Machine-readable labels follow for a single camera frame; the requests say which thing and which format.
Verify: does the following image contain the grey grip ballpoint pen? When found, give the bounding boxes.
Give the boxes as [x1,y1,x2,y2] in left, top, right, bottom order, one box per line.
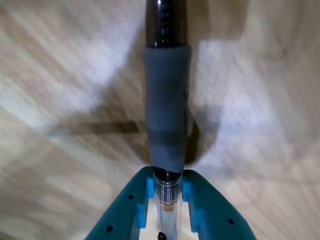
[141,0,194,240]

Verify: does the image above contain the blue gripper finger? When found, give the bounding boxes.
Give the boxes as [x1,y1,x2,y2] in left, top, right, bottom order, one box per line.
[83,166,155,240]
[181,169,258,240]

